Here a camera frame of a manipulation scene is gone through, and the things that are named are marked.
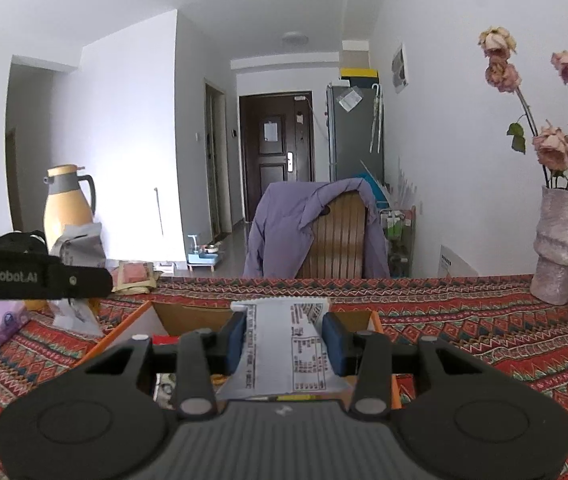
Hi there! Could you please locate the wooden chair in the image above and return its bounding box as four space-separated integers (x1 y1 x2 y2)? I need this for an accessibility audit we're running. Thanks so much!
296 192 369 279

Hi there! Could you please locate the black bag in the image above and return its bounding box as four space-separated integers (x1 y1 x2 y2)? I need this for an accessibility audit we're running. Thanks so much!
0 230 47 257

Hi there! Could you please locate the folded patterned cloth coaster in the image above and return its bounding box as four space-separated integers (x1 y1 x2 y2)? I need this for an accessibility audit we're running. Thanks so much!
111 260 162 296

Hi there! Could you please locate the bunch of dried pink roses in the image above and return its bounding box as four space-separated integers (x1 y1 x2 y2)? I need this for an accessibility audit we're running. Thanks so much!
478 26 568 193

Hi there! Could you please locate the grey snack packet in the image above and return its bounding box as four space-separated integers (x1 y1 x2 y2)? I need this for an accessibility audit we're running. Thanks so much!
49 222 107 338

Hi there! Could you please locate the white board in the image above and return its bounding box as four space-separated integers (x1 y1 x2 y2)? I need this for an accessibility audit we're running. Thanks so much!
438 245 479 278

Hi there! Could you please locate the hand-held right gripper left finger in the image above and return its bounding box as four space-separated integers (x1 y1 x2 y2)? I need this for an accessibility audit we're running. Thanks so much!
84 311 249 421

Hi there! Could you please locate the grey refrigerator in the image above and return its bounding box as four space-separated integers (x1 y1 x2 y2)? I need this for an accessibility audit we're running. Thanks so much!
326 84 385 183

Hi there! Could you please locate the pink textured vase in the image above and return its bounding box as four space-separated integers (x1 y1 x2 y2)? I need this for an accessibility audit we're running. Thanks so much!
530 185 568 306

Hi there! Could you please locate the yellow box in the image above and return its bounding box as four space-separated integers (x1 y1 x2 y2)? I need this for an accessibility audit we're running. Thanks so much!
340 66 379 81

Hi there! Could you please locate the white wall panel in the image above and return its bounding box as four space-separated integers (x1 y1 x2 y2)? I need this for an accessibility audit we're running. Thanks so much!
391 42 409 95

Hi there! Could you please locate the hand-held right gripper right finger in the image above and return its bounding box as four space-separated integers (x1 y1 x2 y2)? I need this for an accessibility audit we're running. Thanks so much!
321 311 489 421

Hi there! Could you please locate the purple jacket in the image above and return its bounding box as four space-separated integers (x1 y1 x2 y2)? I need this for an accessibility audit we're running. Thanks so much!
243 177 391 279

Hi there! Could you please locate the cream box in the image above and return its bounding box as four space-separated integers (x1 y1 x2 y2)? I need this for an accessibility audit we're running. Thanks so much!
341 40 369 68

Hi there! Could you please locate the beige thermos jug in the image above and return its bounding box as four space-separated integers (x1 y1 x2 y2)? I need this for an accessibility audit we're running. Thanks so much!
44 164 97 251

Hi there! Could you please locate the white folded umbrella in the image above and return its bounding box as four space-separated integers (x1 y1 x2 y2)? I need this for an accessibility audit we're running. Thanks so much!
369 84 383 154

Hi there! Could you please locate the blue plastic item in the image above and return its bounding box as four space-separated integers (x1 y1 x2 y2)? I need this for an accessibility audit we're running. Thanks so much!
364 177 389 211

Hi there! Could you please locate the white printed snack packet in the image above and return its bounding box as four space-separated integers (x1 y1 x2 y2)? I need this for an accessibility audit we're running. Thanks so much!
216 297 353 402

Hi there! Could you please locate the dark brown door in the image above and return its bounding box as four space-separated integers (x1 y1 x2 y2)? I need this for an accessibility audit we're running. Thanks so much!
239 91 313 223

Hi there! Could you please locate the white dried grass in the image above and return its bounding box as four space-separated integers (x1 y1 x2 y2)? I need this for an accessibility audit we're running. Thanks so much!
361 157 417 211

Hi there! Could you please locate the patterned red tablecloth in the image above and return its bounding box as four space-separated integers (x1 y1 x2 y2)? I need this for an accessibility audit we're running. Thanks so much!
0 274 568 480

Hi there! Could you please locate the storage rack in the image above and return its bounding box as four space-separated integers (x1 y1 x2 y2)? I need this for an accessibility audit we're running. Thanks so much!
379 205 417 278

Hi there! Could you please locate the orange cardboard box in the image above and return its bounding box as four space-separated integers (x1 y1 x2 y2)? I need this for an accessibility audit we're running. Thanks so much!
71 300 403 411

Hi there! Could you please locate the small blue stool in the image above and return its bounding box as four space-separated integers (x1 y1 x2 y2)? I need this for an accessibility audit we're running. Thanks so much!
186 232 222 273

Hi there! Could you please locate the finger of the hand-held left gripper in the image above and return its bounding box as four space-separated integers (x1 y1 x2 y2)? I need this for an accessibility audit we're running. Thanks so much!
46 255 114 301

